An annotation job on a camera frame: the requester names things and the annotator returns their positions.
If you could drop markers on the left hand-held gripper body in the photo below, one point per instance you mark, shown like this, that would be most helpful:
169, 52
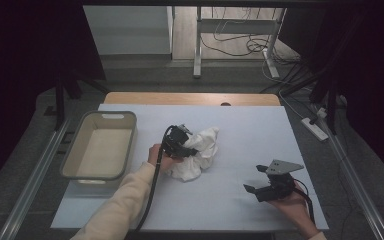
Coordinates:
175, 140

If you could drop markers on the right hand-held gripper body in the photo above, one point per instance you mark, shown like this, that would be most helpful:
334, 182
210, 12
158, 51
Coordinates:
280, 186

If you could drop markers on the white baby garment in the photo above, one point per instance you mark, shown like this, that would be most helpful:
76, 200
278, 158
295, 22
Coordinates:
203, 150

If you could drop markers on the beige plastic basket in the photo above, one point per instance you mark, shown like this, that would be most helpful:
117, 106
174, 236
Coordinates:
100, 150

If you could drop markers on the person's left hand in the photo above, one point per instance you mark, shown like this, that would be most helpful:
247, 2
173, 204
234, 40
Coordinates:
156, 156

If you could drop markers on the person's right hand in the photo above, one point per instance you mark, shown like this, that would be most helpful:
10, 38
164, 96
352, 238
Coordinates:
296, 210

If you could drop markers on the white table mat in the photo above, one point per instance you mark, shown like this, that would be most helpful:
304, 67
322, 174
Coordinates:
246, 140

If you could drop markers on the wooden table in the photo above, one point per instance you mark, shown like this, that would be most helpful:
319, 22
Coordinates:
180, 98

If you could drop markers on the white power strip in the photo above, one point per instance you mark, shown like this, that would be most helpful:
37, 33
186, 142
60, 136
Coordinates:
314, 129

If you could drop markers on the white plug adapter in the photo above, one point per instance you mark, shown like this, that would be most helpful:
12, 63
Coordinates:
321, 112

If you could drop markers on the white cabinet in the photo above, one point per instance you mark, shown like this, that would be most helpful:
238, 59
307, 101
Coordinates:
130, 30

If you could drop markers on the dark curtain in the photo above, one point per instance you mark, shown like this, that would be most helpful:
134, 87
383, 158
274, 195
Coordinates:
373, 66
20, 66

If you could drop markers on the aluminium rail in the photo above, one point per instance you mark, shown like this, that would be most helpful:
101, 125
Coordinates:
360, 186
33, 180

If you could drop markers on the white metal desk frame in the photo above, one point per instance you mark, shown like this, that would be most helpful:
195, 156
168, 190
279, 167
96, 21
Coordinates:
236, 26

